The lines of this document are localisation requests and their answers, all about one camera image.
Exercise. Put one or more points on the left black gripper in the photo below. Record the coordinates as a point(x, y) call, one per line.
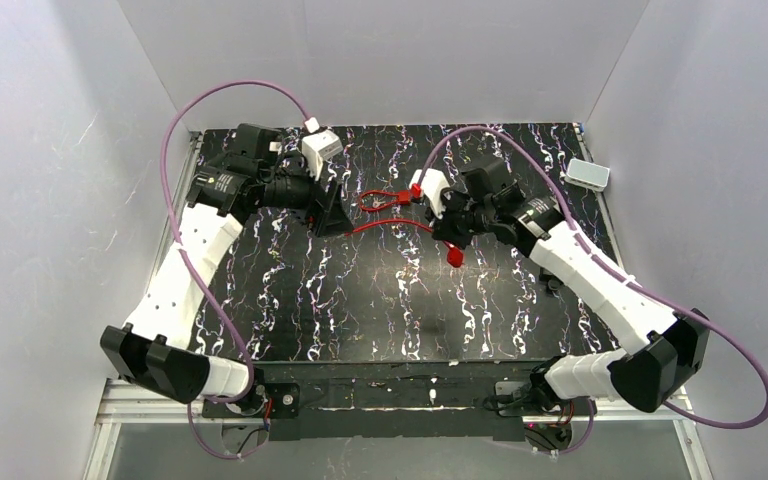
point(317, 206)

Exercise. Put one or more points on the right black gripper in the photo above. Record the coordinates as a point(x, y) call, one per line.
point(446, 216)

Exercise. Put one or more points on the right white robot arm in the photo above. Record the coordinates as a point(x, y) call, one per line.
point(659, 348)

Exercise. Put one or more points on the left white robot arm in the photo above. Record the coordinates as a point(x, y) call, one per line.
point(150, 349)

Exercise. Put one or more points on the white small box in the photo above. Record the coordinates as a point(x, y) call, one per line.
point(586, 174)

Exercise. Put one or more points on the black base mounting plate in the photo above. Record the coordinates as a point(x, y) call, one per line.
point(312, 400)

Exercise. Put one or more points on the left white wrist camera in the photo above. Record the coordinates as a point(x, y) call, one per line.
point(319, 148)

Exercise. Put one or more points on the aluminium frame rail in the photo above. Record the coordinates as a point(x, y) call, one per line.
point(122, 403)

